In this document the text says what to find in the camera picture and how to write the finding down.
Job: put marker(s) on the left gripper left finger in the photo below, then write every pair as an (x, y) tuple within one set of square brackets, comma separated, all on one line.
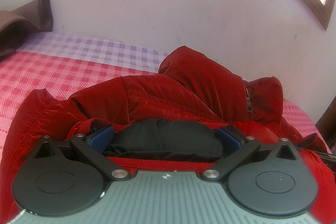
[(92, 146)]

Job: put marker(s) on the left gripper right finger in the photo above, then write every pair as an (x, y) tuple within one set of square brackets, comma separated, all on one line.
[(238, 150)]

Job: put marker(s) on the red puffer jacket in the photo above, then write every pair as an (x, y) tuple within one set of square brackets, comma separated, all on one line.
[(188, 87)]

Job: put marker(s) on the pink purple checked bedsheet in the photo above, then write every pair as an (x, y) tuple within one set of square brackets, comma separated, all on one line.
[(63, 66)]

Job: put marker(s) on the brown wooden door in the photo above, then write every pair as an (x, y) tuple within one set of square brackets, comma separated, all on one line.
[(326, 125)]

